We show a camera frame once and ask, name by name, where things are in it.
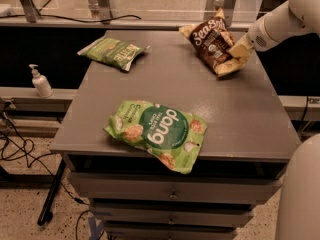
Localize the metal window frame rail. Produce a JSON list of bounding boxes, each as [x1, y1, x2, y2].
[[0, 17, 254, 32]]

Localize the white pump bottle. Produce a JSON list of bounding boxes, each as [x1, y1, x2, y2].
[[29, 64, 53, 98]]

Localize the brown chip bag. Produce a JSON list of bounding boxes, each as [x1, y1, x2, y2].
[[179, 8, 250, 77]]

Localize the black table leg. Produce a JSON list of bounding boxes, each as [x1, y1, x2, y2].
[[37, 161, 66, 226]]

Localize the grey drawer cabinet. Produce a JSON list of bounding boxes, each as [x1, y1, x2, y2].
[[51, 30, 299, 240]]

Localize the black floor cables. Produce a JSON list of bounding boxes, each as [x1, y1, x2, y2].
[[0, 98, 91, 240]]

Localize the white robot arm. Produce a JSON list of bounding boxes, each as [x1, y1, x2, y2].
[[229, 0, 320, 240]]

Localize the green kettle chip bag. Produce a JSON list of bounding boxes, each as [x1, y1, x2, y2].
[[77, 37, 147, 72]]

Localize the black cable on ledge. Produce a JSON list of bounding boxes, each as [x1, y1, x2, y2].
[[0, 13, 142, 24]]

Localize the green dang rice chip bag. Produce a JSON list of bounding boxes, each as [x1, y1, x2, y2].
[[104, 100, 207, 174]]

